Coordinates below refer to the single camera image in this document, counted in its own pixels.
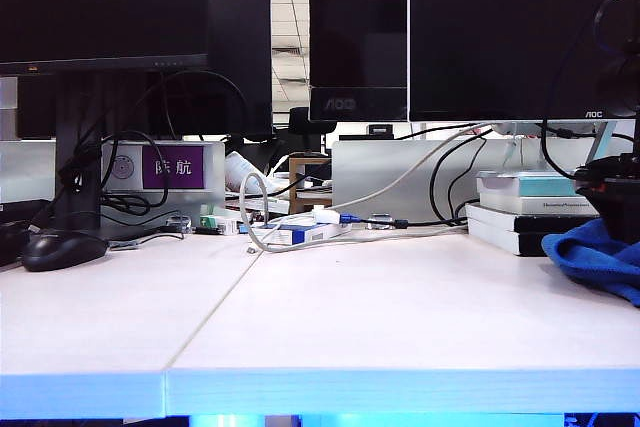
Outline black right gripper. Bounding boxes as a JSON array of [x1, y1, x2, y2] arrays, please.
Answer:
[[573, 154, 640, 248]]

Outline blue microfibre rag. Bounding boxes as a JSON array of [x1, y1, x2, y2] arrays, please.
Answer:
[[541, 218, 640, 308]]

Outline thin black book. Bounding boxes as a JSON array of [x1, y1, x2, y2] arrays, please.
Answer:
[[464, 202, 609, 236]]

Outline teal book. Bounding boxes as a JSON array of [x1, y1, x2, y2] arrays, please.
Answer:
[[475, 170, 591, 198]]

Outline white book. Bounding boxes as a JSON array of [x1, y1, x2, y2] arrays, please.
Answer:
[[479, 191, 601, 218]]

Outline large AOC monitor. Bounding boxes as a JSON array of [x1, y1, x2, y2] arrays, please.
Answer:
[[408, 0, 640, 176]]

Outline silver partition panel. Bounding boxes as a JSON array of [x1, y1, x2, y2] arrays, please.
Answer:
[[332, 139, 640, 224]]

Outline white adapter box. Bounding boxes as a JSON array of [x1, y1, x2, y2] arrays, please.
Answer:
[[310, 205, 347, 225]]

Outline portrait AOC monitor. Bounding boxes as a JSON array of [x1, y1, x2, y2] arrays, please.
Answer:
[[308, 0, 409, 123]]

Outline blue and white carton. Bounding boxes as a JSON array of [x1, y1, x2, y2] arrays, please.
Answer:
[[249, 222, 353, 248]]

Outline black office chair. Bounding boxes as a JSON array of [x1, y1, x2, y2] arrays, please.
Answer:
[[288, 106, 337, 151]]

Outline flat white and green box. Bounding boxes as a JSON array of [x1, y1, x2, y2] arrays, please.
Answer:
[[225, 196, 291, 214]]

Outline white plastic bottle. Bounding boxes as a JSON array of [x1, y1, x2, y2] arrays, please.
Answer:
[[224, 150, 275, 194]]

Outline frosted white partition panel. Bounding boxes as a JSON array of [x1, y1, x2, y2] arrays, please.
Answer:
[[0, 139, 227, 221]]

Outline black unlit monitor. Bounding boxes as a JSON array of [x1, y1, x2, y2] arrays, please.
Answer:
[[17, 0, 275, 142]]

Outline clear foil wrapper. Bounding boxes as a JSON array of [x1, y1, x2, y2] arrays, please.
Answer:
[[166, 214, 194, 235]]

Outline purple name sign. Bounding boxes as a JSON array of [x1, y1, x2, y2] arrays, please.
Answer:
[[142, 145, 205, 189]]

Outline black monitor with square stand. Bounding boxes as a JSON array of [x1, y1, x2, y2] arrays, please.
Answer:
[[0, 0, 214, 243]]

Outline black Logitech mouse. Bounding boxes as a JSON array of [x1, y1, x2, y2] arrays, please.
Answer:
[[21, 229, 110, 273]]

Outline black cable with ferrite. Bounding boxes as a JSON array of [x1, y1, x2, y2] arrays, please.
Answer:
[[542, 122, 640, 147]]

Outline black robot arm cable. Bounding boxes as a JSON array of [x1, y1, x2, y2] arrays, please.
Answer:
[[541, 0, 640, 181]]

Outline black power cable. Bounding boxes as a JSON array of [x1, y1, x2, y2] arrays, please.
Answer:
[[429, 127, 494, 227], [446, 136, 489, 222]]

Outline long grey cable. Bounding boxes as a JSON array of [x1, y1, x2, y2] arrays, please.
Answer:
[[319, 121, 496, 213]]

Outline black cable with blue plug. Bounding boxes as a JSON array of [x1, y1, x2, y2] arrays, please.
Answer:
[[339, 214, 469, 229]]

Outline wooden box frame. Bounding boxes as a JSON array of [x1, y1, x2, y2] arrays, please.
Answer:
[[288, 156, 334, 215]]

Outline thin black cable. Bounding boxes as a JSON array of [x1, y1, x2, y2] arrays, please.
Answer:
[[227, 172, 332, 201]]

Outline thick grey looped cable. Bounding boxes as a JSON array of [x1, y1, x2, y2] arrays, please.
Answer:
[[238, 171, 471, 254]]

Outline white cable with small plug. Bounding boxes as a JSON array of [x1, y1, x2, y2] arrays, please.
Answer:
[[246, 211, 281, 255]]

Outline black looped cable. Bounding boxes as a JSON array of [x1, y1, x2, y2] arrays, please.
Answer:
[[101, 130, 172, 217]]

